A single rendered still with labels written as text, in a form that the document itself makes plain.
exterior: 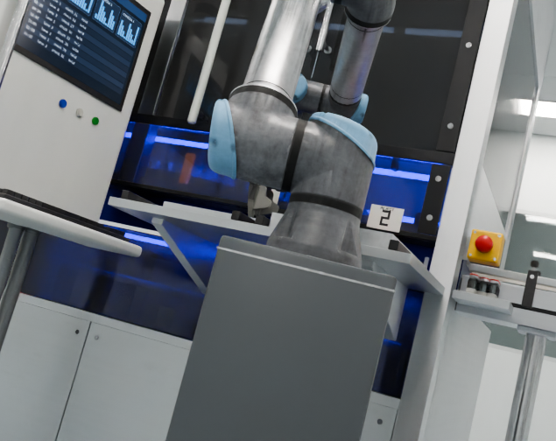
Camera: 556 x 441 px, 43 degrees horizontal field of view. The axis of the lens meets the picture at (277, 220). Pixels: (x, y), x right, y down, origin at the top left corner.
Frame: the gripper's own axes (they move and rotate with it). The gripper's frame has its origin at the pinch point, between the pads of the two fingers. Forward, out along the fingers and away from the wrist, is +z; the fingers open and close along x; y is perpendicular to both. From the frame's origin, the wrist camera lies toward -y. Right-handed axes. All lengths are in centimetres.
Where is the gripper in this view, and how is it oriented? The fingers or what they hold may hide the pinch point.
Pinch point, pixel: (251, 217)
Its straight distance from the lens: 172.8
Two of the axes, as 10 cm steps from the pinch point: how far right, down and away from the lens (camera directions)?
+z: -2.5, 9.6, -1.6
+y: 8.9, 1.7, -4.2
